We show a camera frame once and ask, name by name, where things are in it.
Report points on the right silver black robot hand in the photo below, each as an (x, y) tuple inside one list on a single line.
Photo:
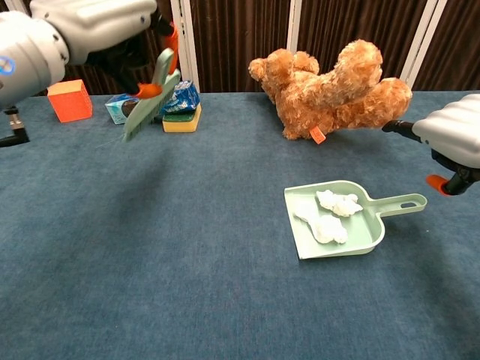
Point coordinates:
[(453, 131)]

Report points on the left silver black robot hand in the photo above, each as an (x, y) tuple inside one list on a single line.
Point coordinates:
[(101, 22)]

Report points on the mint green hand brush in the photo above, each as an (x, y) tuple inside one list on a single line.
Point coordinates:
[(150, 105)]

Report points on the mint green dustpan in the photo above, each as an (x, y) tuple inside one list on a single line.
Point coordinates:
[(367, 232)]

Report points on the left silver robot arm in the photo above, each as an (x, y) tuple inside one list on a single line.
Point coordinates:
[(30, 56)]

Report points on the orange yellow cube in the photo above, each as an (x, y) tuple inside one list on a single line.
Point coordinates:
[(71, 103)]

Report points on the blue cookie package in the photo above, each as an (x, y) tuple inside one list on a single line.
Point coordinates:
[(183, 97)]

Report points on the brown teddy bear plush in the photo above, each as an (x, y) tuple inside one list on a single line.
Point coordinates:
[(330, 97)]

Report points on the yellow green sponge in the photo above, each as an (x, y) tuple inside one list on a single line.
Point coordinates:
[(180, 123)]

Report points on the dark brown curtain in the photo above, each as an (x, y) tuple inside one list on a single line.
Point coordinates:
[(243, 30)]

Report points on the blue felt table mat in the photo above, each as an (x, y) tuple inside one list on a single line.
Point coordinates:
[(150, 262)]

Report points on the white partition frame post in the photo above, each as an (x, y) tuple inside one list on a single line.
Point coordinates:
[(185, 37), (298, 30), (424, 37)]

